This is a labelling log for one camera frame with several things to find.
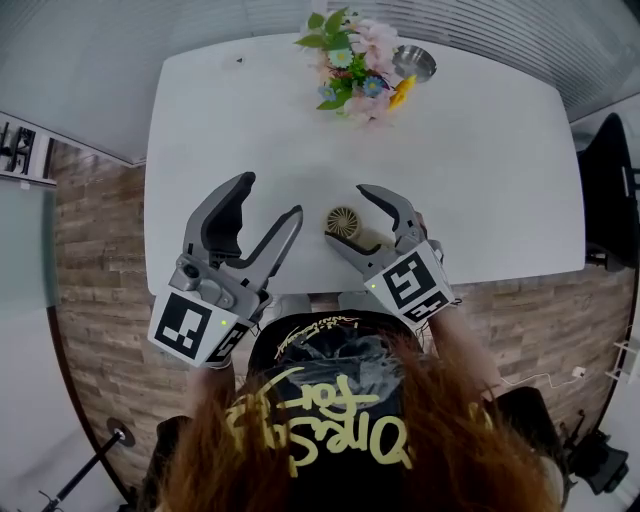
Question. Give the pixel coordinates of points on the person's right hand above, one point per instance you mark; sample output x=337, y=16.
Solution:
x=422, y=225

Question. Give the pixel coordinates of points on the black pole with round base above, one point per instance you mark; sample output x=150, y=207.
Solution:
x=121, y=432

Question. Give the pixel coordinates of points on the round metal ashtray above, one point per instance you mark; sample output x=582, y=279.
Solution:
x=415, y=60

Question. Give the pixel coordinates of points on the artificial flower bouquet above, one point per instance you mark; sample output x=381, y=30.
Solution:
x=355, y=65

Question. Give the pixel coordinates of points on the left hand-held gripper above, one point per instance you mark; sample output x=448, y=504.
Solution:
x=185, y=325

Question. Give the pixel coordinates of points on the black printed t-shirt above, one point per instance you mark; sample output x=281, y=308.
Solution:
x=325, y=345

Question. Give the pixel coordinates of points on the black office chair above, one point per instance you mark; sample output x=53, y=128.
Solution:
x=607, y=195

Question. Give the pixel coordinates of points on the beige handheld fan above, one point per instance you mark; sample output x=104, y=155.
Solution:
x=342, y=221

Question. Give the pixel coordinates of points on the grey trousers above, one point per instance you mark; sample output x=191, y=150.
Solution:
x=292, y=302

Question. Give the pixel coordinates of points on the person's right forearm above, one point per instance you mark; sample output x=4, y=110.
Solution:
x=460, y=345

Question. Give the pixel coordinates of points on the person's left forearm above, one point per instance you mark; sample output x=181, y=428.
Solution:
x=215, y=382

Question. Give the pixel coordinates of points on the white standing desk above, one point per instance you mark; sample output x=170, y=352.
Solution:
x=215, y=140

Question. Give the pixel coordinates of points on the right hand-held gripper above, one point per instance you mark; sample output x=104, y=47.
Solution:
x=410, y=280

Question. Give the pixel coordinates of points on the black metal railing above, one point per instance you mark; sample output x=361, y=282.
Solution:
x=22, y=147

